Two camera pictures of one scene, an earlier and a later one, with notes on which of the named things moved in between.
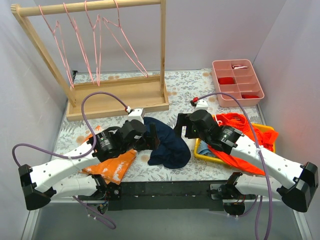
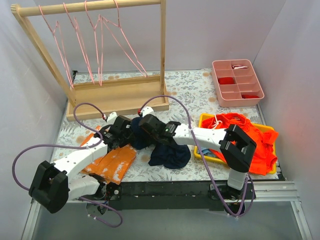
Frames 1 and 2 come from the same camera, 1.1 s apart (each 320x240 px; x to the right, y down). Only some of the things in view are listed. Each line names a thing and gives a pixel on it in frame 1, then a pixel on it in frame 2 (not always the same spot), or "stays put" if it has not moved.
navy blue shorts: x=172 y=152 stays put
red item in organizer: x=249 y=96 stays put
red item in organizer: x=225 y=80 stays put
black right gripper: x=186 y=127 to x=144 y=120
